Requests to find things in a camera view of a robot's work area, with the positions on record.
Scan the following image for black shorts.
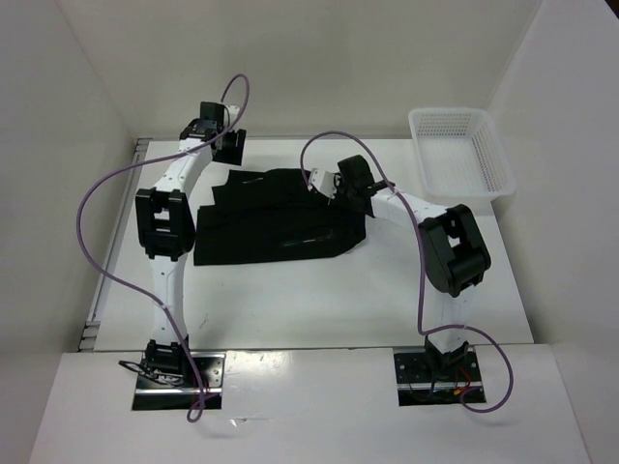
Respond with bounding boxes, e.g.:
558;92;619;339
193;168;367;266

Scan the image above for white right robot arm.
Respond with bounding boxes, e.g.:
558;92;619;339
335;155;491;380

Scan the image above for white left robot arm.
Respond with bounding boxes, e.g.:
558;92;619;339
135;101;247;387

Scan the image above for white plastic basket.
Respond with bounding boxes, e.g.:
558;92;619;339
408;107;516;201

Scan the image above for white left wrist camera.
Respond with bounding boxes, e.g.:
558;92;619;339
223;104;242;128

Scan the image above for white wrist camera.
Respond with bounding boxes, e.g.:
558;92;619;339
223;104;242;128
308;168;340;200

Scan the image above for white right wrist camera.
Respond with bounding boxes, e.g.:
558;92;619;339
308;168;340;200

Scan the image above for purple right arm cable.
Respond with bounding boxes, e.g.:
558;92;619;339
299;130;515;413

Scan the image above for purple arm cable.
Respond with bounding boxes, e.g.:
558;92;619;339
76;73;252;424
299;130;515;413

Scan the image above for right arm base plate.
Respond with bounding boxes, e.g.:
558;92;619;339
394;349;486;407

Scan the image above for aluminium table edge rail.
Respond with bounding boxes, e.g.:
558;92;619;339
76;137;151;353

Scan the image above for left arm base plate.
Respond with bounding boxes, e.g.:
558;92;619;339
124;353;225;412

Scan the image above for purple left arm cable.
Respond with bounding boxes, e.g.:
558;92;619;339
76;73;252;424

